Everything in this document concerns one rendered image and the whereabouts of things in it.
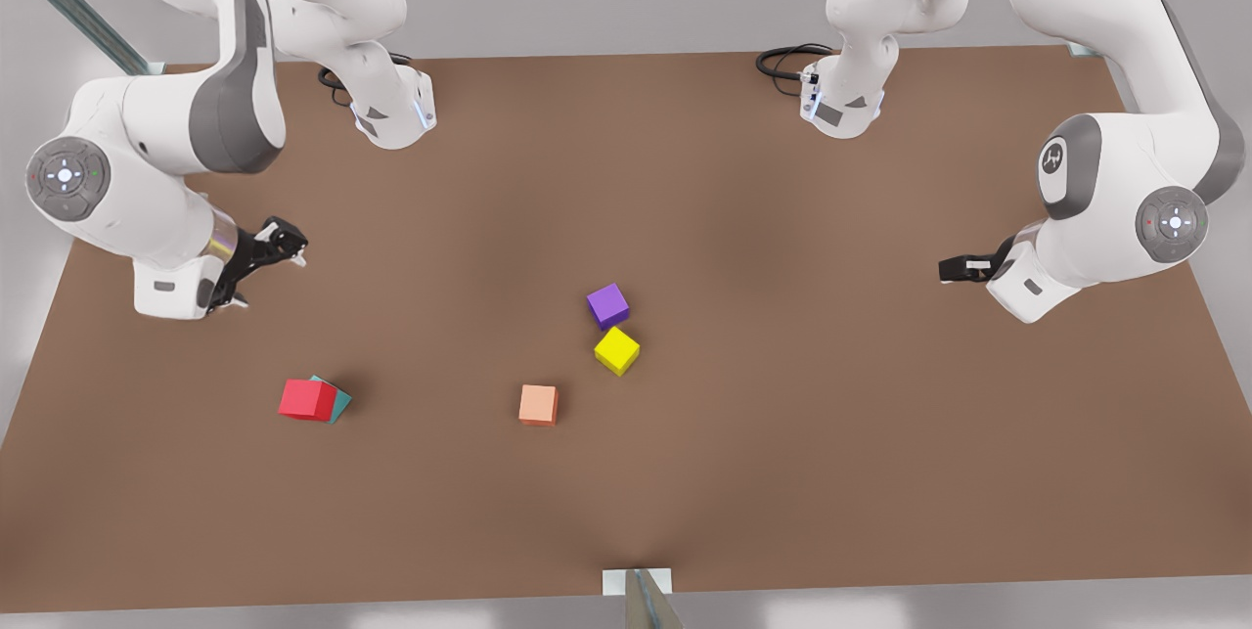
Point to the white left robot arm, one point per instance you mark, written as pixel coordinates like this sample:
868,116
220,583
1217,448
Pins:
1115,159

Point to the salmon wooden cube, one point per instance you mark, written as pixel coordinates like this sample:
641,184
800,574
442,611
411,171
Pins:
538,405

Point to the purple wooden cube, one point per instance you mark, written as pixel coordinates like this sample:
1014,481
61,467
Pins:
607,305

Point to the yellow wooden cube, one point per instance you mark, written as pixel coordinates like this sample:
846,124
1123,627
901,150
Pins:
617,350

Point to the teal wooden cube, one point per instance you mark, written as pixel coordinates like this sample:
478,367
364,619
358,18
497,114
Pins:
340,402

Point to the red wooden cube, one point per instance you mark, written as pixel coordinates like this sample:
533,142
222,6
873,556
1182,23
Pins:
307,400

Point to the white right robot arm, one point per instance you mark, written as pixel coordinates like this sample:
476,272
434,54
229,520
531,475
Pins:
147,140

